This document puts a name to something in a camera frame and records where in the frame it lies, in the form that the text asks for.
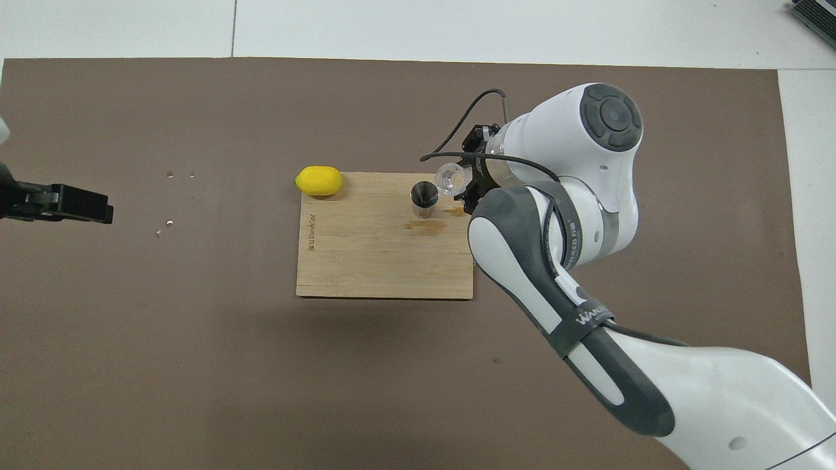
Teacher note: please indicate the steel double jigger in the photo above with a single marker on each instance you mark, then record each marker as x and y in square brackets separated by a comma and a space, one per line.
[424, 196]

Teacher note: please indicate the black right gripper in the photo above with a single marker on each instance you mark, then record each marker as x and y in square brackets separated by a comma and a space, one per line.
[484, 170]

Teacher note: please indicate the small clear glass cup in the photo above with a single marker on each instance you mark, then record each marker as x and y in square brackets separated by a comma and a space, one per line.
[449, 178]

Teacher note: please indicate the brown table mat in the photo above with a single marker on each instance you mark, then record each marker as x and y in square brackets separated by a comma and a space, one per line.
[261, 391]

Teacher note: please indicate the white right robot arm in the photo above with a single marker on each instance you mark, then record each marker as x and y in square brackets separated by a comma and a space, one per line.
[588, 143]

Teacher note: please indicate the grey ribbed device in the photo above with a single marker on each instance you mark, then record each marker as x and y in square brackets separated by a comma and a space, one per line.
[816, 14]

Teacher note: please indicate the bamboo cutting board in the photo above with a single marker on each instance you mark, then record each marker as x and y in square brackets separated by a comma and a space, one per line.
[385, 261]

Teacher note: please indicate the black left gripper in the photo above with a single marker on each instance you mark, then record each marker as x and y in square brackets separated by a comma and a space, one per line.
[12, 199]

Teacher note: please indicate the yellow lemon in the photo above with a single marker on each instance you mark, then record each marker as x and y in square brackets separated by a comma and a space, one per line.
[319, 181]

